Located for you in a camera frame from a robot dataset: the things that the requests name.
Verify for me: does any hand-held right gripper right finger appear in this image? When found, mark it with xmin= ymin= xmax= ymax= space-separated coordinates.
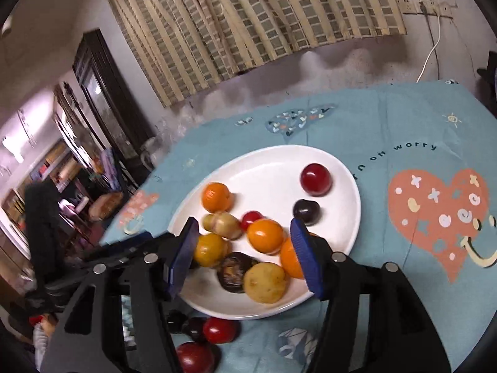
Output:
xmin=289 ymin=218 xmax=453 ymax=373

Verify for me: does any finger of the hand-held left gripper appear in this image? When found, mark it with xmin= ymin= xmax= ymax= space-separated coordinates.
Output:
xmin=99 ymin=231 xmax=156 ymax=256

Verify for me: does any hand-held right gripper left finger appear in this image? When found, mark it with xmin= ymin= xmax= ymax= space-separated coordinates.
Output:
xmin=41 ymin=217 xmax=200 ymax=373

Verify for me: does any large orange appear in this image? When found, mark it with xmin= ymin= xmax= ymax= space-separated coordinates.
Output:
xmin=201 ymin=182 xmax=234 ymax=214
xmin=280 ymin=235 xmax=311 ymax=279

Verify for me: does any small yellow-orange citrus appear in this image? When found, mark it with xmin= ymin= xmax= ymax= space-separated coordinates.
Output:
xmin=193 ymin=233 xmax=230 ymax=268

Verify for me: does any medium orange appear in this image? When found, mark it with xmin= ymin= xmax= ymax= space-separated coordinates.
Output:
xmin=246 ymin=219 xmax=285 ymax=254

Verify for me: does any dark purple plum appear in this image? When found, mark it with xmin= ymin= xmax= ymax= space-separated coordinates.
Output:
xmin=292 ymin=199 xmax=321 ymax=226
xmin=185 ymin=317 xmax=208 ymax=343

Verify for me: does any yellow passion fruit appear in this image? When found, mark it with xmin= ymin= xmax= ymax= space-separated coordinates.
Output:
xmin=243 ymin=262 xmax=289 ymax=304

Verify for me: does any dark brown mangosteen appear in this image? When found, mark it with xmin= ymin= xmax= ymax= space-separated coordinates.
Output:
xmin=217 ymin=252 xmax=259 ymax=293

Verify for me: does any tan oval fruit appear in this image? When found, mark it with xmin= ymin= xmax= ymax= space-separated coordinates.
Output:
xmin=212 ymin=212 xmax=242 ymax=239

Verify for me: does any small red plum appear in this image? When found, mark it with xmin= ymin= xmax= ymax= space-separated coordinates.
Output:
xmin=241 ymin=210 xmax=264 ymax=232
xmin=203 ymin=316 xmax=238 ymax=344

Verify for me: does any large red plum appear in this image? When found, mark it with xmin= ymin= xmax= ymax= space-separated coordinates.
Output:
xmin=176 ymin=342 xmax=218 ymax=373
xmin=300 ymin=163 xmax=332 ymax=197

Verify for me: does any white oval plate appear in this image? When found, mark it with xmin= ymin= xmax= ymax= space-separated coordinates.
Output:
xmin=167 ymin=145 xmax=362 ymax=320

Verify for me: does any brown cushion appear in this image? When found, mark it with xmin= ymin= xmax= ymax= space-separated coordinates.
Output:
xmin=89 ymin=192 xmax=125 ymax=220

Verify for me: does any small dark cherry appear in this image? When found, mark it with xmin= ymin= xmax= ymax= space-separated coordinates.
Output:
xmin=167 ymin=311 xmax=188 ymax=334

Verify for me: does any purple striped cloth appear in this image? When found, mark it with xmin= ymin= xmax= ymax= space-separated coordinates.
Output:
xmin=99 ymin=150 xmax=125 ymax=191

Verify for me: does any white kettle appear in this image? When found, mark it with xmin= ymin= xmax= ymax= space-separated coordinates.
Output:
xmin=140 ymin=139 xmax=161 ymax=171

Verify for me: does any teal printed tablecloth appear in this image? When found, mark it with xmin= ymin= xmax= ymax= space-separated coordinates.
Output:
xmin=99 ymin=80 xmax=497 ymax=373

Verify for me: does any dark wooden framed mirror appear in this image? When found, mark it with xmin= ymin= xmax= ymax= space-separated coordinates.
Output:
xmin=72 ymin=29 xmax=156 ymax=160

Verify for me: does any beige checked curtain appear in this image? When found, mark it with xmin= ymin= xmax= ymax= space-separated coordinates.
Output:
xmin=97 ymin=0 xmax=406 ymax=108

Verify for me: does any black hat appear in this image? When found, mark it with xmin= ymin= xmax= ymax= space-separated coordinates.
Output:
xmin=477 ymin=50 xmax=497 ymax=99

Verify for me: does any white power cable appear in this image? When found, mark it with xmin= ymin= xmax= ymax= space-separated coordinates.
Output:
xmin=415 ymin=12 xmax=442 ymax=83

